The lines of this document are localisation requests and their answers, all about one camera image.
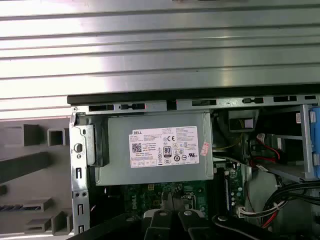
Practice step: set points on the CPU socket with metal cover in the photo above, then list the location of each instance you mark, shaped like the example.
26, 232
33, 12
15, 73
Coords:
192, 202

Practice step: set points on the black empty RAM slot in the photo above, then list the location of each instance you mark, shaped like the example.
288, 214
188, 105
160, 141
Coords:
220, 190

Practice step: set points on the blue drive carrier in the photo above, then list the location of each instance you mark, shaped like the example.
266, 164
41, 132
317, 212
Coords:
315, 140

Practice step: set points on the grey power supply unit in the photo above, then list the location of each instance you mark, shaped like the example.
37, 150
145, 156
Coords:
117, 150

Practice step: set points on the black PC case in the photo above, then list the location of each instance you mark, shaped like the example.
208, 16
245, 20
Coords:
80, 160

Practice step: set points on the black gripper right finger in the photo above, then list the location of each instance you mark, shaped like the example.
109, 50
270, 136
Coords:
192, 225

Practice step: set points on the installed RAM stick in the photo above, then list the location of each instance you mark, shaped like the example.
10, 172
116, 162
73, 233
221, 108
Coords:
227, 195

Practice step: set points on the silver drive cage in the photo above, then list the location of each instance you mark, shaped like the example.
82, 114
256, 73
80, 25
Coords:
287, 172

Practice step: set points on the RAM stick with blue board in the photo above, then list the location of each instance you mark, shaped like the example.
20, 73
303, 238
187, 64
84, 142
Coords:
11, 207

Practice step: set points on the grey parts rack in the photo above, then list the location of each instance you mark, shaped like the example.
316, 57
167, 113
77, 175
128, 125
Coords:
30, 180

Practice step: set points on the green motherboard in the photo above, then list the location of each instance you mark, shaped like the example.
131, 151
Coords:
140, 197

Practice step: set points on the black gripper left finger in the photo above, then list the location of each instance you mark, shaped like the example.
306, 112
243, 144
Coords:
160, 225

